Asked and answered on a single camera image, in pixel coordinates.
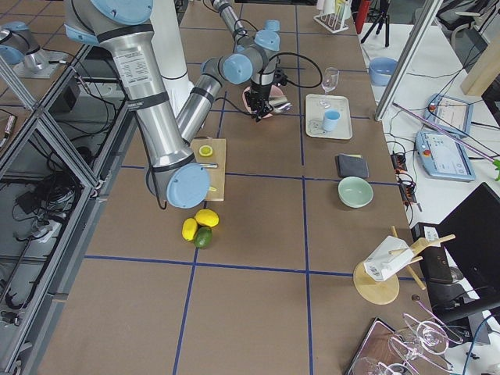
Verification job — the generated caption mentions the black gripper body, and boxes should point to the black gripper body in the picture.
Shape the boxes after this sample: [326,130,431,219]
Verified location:
[249,81,272,111]
[273,69,288,87]

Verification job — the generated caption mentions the white paper carton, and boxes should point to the white paper carton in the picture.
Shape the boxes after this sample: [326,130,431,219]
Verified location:
[362,236,413,282]

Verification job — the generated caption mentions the mint green bowl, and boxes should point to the mint green bowl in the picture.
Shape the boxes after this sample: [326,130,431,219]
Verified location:
[337,177,374,209]

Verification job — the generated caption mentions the pink bowl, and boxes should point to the pink bowl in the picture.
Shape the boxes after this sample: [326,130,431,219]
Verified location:
[241,85,286,119]

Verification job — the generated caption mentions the blue teach pendant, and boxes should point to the blue teach pendant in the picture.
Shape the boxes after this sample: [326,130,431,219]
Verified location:
[424,94,473,138]
[415,130,476,182]

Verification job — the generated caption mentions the red cylinder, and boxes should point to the red cylinder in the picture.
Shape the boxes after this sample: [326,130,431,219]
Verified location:
[355,0,370,34]

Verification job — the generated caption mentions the blue bowl on desk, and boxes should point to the blue bowl on desk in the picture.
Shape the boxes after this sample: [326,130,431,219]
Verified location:
[368,57,398,87]

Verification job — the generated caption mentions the wooden cutting board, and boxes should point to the wooden cutting board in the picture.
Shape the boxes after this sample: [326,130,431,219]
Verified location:
[191,138,227,202]

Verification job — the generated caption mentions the grey folded cloth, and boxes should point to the grey folded cloth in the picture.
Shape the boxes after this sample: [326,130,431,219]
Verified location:
[335,154,369,179]

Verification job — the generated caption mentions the steel muddler black tip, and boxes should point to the steel muddler black tip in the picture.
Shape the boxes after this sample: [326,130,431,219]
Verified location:
[199,162,219,169]

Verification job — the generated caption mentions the blue plastic cup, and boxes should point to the blue plastic cup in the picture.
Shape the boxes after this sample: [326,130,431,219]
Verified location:
[322,109,341,132]

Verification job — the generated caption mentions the upper yellow lemon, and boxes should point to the upper yellow lemon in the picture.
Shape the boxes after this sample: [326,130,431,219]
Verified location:
[194,209,220,227]

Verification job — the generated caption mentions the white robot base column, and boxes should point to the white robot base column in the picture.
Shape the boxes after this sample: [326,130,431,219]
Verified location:
[150,0,194,116]

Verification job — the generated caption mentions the hanging wine glass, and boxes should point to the hanging wine glass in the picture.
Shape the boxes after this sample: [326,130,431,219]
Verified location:
[403,295,464,355]

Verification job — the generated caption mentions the far blue teach pendant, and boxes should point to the far blue teach pendant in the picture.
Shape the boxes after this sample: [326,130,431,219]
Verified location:
[424,94,473,138]

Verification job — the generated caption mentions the black tripod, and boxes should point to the black tripod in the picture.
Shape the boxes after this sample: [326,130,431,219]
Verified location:
[360,0,391,48]

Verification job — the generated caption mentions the near blue teach pendant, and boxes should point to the near blue teach pendant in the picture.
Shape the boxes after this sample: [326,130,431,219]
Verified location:
[415,130,476,182]

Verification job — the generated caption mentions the white wire cup rack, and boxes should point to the white wire cup rack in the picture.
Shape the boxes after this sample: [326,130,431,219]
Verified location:
[313,0,352,34]

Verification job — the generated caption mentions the metal ice scoop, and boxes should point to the metal ice scoop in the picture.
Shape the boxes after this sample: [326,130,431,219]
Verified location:
[269,96,293,115]

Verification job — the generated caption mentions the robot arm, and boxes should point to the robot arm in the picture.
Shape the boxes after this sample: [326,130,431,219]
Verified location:
[65,1,280,209]
[203,1,280,88]

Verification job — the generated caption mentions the round wooden stand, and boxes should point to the round wooden stand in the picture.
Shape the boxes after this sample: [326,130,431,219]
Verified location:
[353,226,455,305]

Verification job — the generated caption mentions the aluminium frame post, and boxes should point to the aluminium frame post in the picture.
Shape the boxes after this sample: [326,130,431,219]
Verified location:
[374,0,443,121]

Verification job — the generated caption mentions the yellow lemon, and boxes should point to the yellow lemon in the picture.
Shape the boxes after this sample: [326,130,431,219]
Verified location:
[194,209,220,227]
[181,218,198,241]

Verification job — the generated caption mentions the clear wine glass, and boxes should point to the clear wine glass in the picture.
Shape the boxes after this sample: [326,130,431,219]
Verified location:
[319,67,340,109]

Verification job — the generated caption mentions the half lemon slice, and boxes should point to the half lemon slice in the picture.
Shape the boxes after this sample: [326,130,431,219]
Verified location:
[198,145,213,157]

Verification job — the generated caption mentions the front yellow lemon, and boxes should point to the front yellow lemon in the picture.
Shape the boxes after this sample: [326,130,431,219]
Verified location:
[181,218,198,241]

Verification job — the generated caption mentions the cream bear tray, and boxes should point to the cream bear tray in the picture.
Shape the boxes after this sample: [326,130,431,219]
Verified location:
[305,94,352,140]

